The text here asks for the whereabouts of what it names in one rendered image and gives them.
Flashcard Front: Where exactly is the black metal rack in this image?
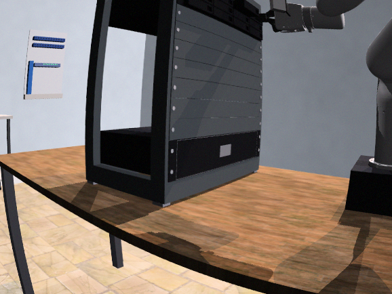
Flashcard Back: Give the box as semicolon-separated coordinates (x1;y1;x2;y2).
85;0;262;207

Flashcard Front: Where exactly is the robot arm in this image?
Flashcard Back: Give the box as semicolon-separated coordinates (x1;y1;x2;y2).
270;0;392;171

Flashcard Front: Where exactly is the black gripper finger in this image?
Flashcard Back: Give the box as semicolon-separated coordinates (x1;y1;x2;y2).
255;17;282;33
259;10;275;18

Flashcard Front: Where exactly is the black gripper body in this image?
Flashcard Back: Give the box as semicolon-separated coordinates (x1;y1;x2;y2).
274;3;307;33

